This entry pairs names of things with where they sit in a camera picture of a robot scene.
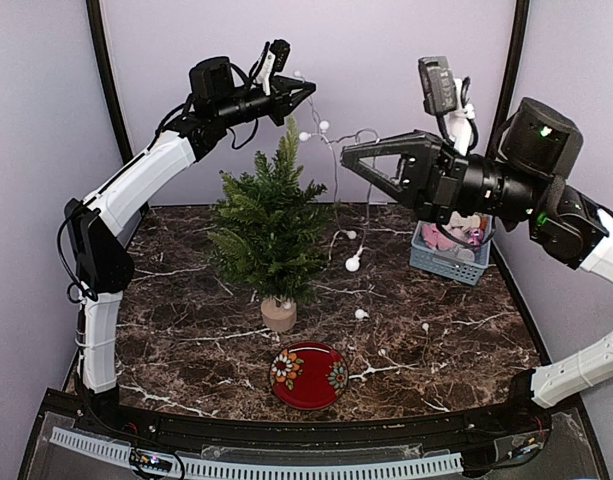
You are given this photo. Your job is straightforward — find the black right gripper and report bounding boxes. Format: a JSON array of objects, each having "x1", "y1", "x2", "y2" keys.
[{"x1": 341, "y1": 126, "x2": 543, "y2": 224}]

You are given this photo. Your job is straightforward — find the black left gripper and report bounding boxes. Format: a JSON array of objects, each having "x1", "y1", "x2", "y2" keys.
[{"x1": 216, "y1": 75, "x2": 316, "y2": 126}]

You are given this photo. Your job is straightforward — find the light blue plastic basket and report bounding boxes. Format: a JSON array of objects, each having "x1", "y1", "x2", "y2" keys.
[{"x1": 409, "y1": 215, "x2": 494, "y2": 286}]

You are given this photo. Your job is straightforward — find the white ball string lights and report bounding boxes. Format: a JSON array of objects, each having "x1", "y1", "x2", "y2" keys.
[{"x1": 280, "y1": 69, "x2": 432, "y2": 359}]

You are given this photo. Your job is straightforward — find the small green christmas tree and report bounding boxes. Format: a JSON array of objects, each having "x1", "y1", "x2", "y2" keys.
[{"x1": 209, "y1": 118, "x2": 331, "y2": 333}]

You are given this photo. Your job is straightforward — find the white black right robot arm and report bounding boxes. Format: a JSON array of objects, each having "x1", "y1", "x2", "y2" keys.
[{"x1": 341, "y1": 97, "x2": 613, "y2": 284}]

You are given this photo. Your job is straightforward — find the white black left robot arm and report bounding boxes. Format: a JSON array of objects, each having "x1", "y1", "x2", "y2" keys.
[{"x1": 58, "y1": 52, "x2": 316, "y2": 395}]

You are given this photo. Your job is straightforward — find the white felt ornament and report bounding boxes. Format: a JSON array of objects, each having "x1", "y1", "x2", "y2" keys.
[{"x1": 448, "y1": 212, "x2": 481, "y2": 230}]

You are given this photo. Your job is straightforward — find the pink felt ornament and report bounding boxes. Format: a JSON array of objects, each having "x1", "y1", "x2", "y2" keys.
[{"x1": 421, "y1": 223, "x2": 456, "y2": 251}]

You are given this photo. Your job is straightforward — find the pink glitter bauble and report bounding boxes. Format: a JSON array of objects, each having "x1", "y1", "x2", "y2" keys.
[{"x1": 467, "y1": 228, "x2": 485, "y2": 244}]

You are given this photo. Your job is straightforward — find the white knitted ball ornament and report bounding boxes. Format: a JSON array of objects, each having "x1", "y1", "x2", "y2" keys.
[{"x1": 456, "y1": 248, "x2": 476, "y2": 262}]

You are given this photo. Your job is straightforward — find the red floral plate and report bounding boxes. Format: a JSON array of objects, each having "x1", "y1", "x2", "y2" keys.
[{"x1": 268, "y1": 342, "x2": 350, "y2": 411}]

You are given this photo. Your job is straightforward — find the small circuit board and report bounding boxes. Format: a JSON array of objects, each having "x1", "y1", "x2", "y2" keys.
[{"x1": 129, "y1": 449, "x2": 161, "y2": 468}]

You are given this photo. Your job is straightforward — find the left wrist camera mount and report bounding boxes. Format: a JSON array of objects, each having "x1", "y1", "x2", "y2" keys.
[{"x1": 248, "y1": 39, "x2": 291, "y2": 96}]

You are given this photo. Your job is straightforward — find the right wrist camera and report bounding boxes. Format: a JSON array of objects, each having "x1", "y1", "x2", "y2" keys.
[{"x1": 418, "y1": 56, "x2": 479, "y2": 155}]

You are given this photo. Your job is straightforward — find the black front rail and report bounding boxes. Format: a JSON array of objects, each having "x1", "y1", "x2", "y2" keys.
[{"x1": 117, "y1": 405, "x2": 540, "y2": 444}]

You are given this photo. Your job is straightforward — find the white slotted cable duct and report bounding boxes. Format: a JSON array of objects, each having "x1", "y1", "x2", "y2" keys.
[{"x1": 49, "y1": 425, "x2": 465, "y2": 479}]

